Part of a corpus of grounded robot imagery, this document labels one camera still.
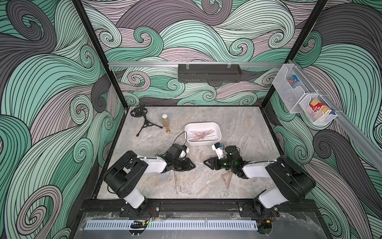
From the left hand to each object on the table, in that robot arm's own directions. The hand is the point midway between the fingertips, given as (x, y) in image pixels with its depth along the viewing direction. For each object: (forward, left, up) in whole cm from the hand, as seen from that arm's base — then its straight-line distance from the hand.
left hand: (195, 165), depth 86 cm
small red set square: (-6, -18, -3) cm, 19 cm away
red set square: (+24, -4, -2) cm, 25 cm away
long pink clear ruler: (-9, +10, -2) cm, 13 cm away
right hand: (+3, -8, -1) cm, 8 cm away
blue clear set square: (+1, -2, -1) cm, 3 cm away
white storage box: (+29, -8, 0) cm, 30 cm away
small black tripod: (+24, +33, +21) cm, 46 cm away
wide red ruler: (+24, -8, -2) cm, 26 cm away
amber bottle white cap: (+31, +20, +2) cm, 37 cm away
